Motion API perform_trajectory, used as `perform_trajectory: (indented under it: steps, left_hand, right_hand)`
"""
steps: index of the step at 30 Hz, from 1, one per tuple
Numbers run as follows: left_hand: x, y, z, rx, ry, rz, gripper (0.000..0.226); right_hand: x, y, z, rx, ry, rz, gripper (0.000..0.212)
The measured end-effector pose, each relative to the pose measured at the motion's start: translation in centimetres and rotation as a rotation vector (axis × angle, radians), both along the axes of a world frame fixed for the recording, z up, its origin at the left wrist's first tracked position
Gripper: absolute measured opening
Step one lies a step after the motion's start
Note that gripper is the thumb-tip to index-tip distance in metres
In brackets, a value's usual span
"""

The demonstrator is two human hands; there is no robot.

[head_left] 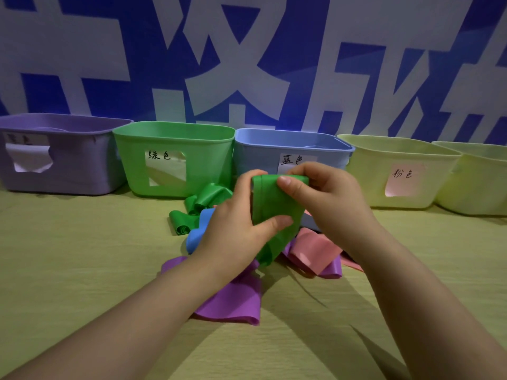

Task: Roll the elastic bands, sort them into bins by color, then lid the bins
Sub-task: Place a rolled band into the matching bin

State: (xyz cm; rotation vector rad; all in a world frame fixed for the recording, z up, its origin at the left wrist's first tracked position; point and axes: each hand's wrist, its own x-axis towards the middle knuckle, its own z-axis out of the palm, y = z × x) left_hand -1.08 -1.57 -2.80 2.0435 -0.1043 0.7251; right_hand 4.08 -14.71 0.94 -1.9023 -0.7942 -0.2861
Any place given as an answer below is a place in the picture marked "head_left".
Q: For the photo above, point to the torn white paper label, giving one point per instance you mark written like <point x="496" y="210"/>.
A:
<point x="29" y="154"/>

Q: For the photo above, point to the blue plastic bin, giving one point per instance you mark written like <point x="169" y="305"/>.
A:
<point x="257" y="154"/>

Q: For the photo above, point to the large purple elastic band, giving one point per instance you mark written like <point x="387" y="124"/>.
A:
<point x="233" y="300"/>

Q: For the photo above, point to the plain yellow plastic bin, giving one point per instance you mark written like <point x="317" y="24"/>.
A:
<point x="479" y="182"/>

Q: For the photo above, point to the yellow plastic bin with label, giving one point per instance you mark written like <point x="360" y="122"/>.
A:
<point x="368" y="178"/>

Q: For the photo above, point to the green elastic band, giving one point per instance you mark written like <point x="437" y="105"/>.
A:
<point x="182" y="223"/>
<point x="273" y="201"/>
<point x="210" y="197"/>

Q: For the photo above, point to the person's left forearm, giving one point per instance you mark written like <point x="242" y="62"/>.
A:
<point x="130" y="320"/>

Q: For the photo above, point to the blue elastic band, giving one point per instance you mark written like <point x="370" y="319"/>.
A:
<point x="198" y="233"/>
<point x="311" y="222"/>

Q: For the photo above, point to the paper label on blue bin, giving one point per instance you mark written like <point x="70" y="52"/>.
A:
<point x="295" y="161"/>

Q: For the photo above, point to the purple plastic bin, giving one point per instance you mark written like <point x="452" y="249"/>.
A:
<point x="75" y="162"/>

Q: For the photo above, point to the green plastic bin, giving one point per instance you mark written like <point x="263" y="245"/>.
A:
<point x="206" y="154"/>

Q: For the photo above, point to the paper label in green bin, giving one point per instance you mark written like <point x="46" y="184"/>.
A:
<point x="166" y="170"/>

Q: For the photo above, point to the paper label in yellow bin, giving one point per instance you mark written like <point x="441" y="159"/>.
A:
<point x="404" y="182"/>

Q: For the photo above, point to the rolled green elastic band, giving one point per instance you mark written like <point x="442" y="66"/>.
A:
<point x="210" y="197"/>
<point x="182" y="223"/>

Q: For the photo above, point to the person's right hand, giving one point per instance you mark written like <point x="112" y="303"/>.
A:
<point x="336" y="205"/>

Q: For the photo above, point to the person's right forearm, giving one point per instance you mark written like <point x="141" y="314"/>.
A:
<point x="427" y="312"/>

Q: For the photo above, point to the person's left thumb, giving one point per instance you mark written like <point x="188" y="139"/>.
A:
<point x="275" y="226"/>

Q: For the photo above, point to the person's left hand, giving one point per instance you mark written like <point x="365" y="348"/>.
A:
<point x="225" y="233"/>

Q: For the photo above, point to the pink elastic band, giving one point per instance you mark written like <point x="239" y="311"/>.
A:
<point x="315" y="249"/>

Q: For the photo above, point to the person's right thumb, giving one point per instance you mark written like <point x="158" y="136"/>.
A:
<point x="291" y="185"/>

